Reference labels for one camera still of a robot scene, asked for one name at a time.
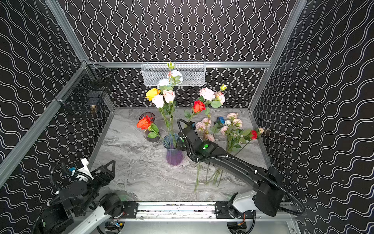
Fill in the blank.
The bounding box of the blue purple glass vase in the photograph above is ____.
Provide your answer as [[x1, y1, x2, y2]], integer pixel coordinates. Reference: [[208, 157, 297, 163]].
[[163, 134, 184, 166]]

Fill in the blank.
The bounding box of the dark pink glass vase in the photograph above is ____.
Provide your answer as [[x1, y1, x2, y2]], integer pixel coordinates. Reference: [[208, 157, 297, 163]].
[[139, 112, 160, 143]]

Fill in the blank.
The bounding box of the large red rose stem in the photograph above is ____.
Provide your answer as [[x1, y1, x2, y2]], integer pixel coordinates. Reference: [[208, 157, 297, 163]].
[[184, 100, 206, 122]]

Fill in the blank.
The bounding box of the orange red rose stem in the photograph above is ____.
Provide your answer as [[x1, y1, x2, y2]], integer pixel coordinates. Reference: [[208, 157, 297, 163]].
[[136, 117, 164, 141]]

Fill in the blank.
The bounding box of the pink rosebud stem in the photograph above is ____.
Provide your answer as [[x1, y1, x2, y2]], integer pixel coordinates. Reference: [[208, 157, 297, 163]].
[[163, 90, 176, 146]]

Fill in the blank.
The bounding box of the pink peony spray stem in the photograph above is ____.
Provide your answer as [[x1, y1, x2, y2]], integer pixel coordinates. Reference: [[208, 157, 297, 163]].
[[197, 84, 228, 126]]

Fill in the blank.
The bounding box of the cream white rose stem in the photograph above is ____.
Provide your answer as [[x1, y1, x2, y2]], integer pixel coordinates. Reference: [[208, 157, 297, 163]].
[[152, 94, 176, 148]]

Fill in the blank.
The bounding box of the yellow rose stem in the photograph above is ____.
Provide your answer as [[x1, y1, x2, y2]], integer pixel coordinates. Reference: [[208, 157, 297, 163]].
[[145, 87, 176, 147]]

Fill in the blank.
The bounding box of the white flower stem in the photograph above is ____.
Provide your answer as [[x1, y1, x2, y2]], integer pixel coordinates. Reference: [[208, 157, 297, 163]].
[[157, 61, 184, 147]]

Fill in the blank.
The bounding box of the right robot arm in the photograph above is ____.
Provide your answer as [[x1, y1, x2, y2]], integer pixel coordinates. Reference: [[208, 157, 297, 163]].
[[177, 119, 284, 218]]

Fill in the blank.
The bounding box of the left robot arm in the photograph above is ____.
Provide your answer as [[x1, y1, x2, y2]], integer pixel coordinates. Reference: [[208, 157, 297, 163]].
[[31, 160, 123, 234]]

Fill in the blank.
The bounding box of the pink spray with red bud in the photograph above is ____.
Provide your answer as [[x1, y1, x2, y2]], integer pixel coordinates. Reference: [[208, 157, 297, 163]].
[[204, 112, 265, 188]]

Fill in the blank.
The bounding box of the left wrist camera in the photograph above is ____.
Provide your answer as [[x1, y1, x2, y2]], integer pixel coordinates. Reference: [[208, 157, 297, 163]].
[[68, 158, 94, 182]]

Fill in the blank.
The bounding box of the white mesh wall basket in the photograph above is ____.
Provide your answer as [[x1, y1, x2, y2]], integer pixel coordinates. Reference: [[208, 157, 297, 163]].
[[141, 60, 206, 86]]

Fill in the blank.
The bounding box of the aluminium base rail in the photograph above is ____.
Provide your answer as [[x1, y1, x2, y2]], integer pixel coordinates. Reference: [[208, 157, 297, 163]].
[[104, 201, 292, 222]]

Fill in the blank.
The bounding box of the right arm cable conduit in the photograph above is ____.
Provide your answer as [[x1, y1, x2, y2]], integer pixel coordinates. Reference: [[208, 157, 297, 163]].
[[176, 118, 307, 217]]

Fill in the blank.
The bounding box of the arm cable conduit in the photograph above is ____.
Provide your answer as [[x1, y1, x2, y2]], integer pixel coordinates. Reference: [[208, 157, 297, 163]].
[[30, 161, 91, 234], [176, 118, 307, 217]]

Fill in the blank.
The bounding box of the black wire wall basket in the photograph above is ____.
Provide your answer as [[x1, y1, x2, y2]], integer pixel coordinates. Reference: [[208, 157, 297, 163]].
[[58, 63, 115, 119]]

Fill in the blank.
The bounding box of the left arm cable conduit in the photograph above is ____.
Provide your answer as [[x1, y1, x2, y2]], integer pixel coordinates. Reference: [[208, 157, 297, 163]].
[[30, 161, 91, 234]]

